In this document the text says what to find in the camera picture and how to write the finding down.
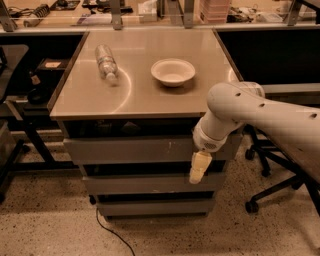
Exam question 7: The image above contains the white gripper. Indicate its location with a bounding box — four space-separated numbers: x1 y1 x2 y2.
189 125 227 184

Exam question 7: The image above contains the grey top drawer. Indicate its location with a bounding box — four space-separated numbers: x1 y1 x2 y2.
63 133 244 165

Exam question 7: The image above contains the grey drawer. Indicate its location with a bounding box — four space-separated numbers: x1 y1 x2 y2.
63 133 244 165
83 173 226 195
96 199 215 217

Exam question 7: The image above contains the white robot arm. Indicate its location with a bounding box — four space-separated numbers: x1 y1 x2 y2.
189 82 320 184

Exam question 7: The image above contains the grey middle drawer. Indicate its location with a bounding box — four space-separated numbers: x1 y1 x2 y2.
83 173 226 195

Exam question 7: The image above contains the grey drawer cabinet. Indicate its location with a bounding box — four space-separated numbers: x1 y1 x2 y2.
50 29 242 205

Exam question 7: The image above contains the grey bottom drawer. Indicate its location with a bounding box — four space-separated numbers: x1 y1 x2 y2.
96 199 215 217

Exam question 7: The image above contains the black office chair right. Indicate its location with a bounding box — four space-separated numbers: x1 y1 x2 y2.
245 125 320 215

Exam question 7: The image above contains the white folded paper packet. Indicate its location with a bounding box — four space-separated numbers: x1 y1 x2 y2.
121 121 141 135

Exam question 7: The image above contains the white bowl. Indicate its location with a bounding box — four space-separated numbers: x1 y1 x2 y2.
151 58 196 87

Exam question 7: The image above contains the clear plastic water bottle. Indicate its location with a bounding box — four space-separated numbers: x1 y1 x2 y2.
95 44 118 82

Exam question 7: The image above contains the pink stacked bin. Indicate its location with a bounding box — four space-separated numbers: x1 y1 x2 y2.
199 0 231 24

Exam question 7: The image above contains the white tissue box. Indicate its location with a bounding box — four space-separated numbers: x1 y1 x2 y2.
138 0 157 22

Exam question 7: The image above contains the black round object under desk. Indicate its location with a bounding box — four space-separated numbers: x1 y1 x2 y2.
27 87 51 104

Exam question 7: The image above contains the black box with label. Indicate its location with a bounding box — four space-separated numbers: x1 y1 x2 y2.
37 58 69 71

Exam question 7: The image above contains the black floor cable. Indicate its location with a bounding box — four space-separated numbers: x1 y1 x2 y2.
95 208 137 256

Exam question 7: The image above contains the black desk frame left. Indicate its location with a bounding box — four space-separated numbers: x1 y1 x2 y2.
4 99 79 173

